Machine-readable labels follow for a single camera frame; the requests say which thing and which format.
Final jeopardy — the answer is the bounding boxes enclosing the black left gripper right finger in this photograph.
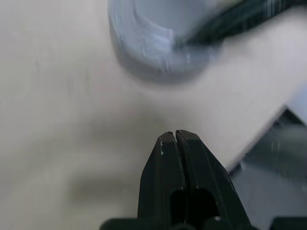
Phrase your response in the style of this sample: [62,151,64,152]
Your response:
[176,129,238,230]

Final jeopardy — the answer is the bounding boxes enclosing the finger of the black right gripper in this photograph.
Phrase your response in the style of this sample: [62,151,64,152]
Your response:
[186,0,307,47]

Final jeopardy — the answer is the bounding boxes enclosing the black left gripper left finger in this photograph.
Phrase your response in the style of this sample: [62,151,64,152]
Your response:
[138,131,187,230]

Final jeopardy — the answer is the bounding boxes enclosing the grey motor housing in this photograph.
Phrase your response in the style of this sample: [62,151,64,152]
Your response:
[107,0,220,84]

